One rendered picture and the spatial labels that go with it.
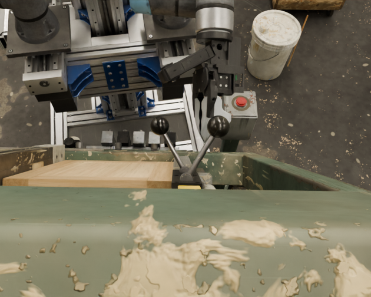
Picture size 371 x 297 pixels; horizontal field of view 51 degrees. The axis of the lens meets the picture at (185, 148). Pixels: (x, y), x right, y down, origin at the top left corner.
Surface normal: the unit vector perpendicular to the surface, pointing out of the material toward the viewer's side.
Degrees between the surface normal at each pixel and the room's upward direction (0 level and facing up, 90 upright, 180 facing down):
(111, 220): 59
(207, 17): 39
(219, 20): 32
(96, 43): 0
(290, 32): 0
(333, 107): 0
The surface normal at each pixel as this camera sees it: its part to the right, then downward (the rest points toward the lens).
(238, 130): 0.00, 0.88
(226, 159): 0.02, 0.05
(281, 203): 0.02, -1.00
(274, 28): 0.03, -0.47
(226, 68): 0.36, 0.06
